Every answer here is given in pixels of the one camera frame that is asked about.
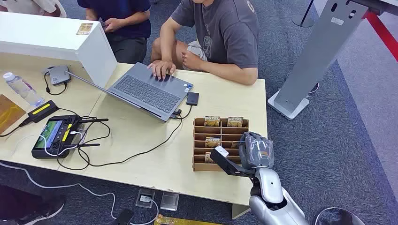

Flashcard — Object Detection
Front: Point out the person's right hand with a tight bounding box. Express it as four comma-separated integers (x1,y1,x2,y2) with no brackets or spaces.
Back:
147,60,177,81

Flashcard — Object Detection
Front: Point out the person's left hand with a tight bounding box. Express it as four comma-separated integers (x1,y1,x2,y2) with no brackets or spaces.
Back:
182,50,205,71

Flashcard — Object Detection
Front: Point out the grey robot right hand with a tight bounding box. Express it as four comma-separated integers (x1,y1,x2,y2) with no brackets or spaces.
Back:
238,131,275,171

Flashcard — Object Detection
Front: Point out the person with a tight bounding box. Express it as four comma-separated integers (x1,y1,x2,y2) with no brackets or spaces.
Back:
0,0,68,18
147,0,260,86
77,0,152,65

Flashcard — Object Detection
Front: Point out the wooden slotted card holder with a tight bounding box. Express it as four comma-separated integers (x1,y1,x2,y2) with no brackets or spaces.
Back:
192,116,250,172

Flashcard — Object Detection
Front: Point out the grey open laptop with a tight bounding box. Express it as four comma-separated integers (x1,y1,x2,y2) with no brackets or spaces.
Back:
64,62,194,122

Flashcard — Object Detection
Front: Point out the small black external drive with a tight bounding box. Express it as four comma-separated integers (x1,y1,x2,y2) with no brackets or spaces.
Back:
186,91,200,106

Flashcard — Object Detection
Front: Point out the beige table leg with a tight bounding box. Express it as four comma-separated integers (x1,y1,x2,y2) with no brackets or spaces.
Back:
231,203,251,220

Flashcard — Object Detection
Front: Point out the metal floor socket cover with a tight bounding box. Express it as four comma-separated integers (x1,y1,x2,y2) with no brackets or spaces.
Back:
160,191,180,212

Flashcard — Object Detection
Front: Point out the grey adapter hub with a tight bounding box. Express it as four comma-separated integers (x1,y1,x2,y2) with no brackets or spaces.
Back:
48,65,71,86

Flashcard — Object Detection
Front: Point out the yellow patterned sheet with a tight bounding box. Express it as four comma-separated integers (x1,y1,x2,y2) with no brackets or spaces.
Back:
154,214,224,225

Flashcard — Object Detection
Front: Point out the white counter box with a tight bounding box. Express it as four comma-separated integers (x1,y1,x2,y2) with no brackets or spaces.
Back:
0,12,118,89

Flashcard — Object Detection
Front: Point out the grey kiosk stand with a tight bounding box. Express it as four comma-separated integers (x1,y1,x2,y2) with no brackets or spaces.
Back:
267,0,369,121

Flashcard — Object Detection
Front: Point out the floor power socket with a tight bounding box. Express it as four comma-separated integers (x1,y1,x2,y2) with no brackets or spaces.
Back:
135,188,156,209

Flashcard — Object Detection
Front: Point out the black remote controller with screen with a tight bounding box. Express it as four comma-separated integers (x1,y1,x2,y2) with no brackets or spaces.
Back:
31,115,109,160

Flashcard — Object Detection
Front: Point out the black charger with yellow label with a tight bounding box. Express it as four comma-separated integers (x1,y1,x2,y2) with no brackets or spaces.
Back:
27,100,60,124

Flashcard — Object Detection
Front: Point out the clear plastic water bottle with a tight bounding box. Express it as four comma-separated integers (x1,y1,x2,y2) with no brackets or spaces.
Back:
3,72,45,108

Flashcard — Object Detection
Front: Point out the black plug block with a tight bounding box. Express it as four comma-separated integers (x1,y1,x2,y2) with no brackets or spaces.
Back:
113,209,135,225

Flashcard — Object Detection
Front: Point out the brown wooden board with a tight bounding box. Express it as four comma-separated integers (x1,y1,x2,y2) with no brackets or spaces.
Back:
0,94,27,135

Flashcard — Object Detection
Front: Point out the red barrier strip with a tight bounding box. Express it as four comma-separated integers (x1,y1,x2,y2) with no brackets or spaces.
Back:
363,10,398,63

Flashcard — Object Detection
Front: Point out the black shoe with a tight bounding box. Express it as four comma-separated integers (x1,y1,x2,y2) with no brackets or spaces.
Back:
0,194,65,225

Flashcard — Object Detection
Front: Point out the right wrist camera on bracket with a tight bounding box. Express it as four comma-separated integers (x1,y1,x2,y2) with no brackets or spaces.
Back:
210,145,256,179

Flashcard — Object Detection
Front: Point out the long black cable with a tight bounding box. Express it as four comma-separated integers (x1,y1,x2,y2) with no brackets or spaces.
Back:
56,105,193,171

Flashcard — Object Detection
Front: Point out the short black hub cable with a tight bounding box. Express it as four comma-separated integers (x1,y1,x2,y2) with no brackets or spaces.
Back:
43,70,68,96

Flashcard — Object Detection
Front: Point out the black stanchion post base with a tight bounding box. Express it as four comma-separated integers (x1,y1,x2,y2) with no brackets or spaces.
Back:
292,0,315,28

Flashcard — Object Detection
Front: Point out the white charging cable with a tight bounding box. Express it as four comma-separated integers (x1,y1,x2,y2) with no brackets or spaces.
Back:
38,130,85,158

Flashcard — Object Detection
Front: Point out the white floor cable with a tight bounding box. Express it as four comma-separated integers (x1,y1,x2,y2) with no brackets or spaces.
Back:
0,161,160,225

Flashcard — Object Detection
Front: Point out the black charger cable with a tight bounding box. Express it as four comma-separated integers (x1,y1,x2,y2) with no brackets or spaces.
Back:
0,119,32,138

